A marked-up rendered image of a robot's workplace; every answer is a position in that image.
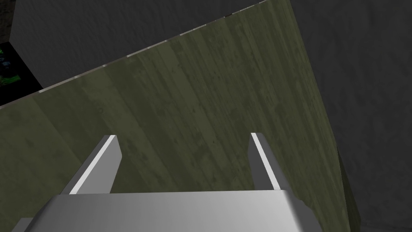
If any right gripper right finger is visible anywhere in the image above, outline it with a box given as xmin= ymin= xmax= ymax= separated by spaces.
xmin=247 ymin=132 xmax=290 ymax=191

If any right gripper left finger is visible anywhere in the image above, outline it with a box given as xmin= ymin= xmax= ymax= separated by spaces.
xmin=60 ymin=135 xmax=123 ymax=195

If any black picture with green marks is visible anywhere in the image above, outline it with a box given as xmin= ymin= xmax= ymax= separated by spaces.
xmin=0 ymin=41 xmax=44 ymax=107

